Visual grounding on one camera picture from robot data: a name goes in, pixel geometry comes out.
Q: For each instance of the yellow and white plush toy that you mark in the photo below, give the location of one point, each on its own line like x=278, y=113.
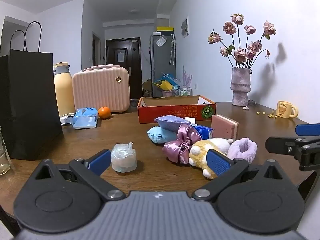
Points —
x=200, y=152

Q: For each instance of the white paper notice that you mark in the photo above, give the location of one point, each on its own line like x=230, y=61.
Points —
x=120, y=57

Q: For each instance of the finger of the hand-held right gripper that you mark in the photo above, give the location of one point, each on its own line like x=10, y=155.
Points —
x=280, y=145
x=308, y=129

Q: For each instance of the side door frame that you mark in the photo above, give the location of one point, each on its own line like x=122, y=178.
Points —
x=96, y=50

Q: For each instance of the bunch of dried roses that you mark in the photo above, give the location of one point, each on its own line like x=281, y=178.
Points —
x=240, y=55

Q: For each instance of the white wall panel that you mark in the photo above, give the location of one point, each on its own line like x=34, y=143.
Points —
x=185, y=27

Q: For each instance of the dark brown entrance door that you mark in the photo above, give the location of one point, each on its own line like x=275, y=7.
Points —
x=122, y=75

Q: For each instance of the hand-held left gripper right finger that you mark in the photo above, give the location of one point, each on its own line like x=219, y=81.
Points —
x=220, y=163

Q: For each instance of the pile of blue yellow bags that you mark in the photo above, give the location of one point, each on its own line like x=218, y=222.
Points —
x=166, y=83

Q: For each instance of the grey refrigerator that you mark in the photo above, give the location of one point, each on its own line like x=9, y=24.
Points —
x=160, y=65

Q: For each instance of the yellow box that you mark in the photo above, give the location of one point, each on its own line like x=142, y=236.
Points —
x=165, y=29

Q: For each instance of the pink bucket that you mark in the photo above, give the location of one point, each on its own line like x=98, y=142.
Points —
x=167, y=93

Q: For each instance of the purple satin bow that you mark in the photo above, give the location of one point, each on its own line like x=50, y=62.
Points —
x=180, y=150

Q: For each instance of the light blue plush toy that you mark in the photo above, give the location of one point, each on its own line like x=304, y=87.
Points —
x=160, y=135

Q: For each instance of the white folded umbrella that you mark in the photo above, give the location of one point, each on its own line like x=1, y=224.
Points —
x=172, y=50

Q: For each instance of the brown cardboard carton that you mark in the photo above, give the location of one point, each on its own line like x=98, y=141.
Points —
x=147, y=87

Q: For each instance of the purple coral decoration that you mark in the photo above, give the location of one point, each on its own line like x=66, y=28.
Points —
x=187, y=78

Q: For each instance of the red cardboard box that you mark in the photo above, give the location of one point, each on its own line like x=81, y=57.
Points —
x=170, y=112

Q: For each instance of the blue milk carton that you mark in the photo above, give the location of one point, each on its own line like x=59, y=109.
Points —
x=203, y=131

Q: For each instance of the purple fluffy headband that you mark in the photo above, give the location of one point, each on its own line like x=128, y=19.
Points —
x=246, y=150

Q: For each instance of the clear plastic bag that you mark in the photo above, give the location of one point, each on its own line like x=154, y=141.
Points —
x=160, y=41

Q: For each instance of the yellow bear mug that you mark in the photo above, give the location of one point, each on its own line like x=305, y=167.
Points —
x=283, y=110

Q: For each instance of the pink ribbed suitcase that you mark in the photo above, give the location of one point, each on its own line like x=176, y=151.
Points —
x=100, y=90

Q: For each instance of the pink sponge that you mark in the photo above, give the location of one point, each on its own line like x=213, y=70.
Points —
x=223, y=127

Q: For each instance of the black paper bag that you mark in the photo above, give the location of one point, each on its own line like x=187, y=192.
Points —
x=27, y=100

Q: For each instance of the large blue tissue pack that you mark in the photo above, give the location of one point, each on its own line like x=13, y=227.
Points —
x=85, y=120

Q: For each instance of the small white paper piece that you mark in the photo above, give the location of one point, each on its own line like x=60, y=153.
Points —
x=191, y=119

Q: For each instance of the purple textured vase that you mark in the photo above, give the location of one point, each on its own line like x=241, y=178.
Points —
x=240, y=87

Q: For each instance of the orange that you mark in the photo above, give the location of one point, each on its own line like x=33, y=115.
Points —
x=104, y=113

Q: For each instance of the white foam roll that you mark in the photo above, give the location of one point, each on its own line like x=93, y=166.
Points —
x=123, y=162

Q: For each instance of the clear glass jar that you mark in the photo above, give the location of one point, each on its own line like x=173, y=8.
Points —
x=3, y=160

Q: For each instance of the yellow thermos bottle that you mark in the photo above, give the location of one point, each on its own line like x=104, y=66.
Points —
x=63, y=92

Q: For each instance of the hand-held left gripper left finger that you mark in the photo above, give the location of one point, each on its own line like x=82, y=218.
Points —
x=100, y=162

